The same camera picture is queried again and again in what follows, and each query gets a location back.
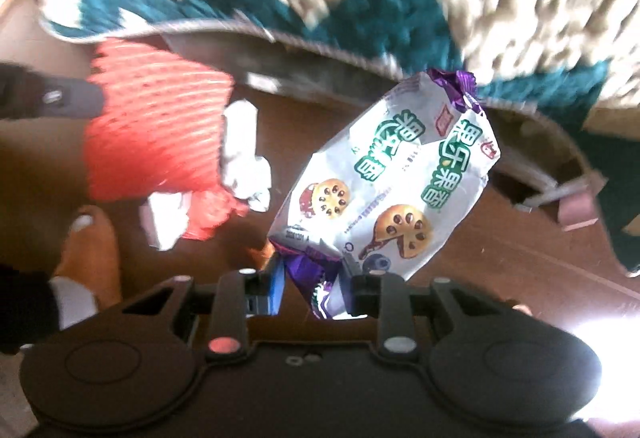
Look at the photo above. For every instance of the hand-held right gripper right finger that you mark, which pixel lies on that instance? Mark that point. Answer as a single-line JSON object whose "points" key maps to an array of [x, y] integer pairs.
{"points": [[365, 294]]}

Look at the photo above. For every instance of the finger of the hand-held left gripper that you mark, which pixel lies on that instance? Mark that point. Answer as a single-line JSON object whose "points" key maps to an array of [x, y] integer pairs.
{"points": [[55, 95]]}

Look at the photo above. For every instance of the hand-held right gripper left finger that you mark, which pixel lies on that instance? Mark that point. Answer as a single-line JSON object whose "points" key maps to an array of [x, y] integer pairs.
{"points": [[274, 289]]}

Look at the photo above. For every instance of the red foam fruit net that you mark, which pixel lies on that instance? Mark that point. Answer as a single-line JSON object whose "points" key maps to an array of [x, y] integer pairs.
{"points": [[160, 118]]}

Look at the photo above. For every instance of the white purple cookie snack bag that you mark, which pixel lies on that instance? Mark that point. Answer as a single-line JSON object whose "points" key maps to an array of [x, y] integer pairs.
{"points": [[395, 168]]}

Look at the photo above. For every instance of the white paper scrap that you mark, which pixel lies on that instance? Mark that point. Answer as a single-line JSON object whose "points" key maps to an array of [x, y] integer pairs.
{"points": [[162, 220]]}

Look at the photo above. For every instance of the crumpled white tissue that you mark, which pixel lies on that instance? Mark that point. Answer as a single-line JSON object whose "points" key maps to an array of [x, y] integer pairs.
{"points": [[245, 153]]}

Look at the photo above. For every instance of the orange slipper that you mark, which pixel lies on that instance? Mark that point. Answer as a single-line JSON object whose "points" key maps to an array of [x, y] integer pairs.
{"points": [[95, 253]]}

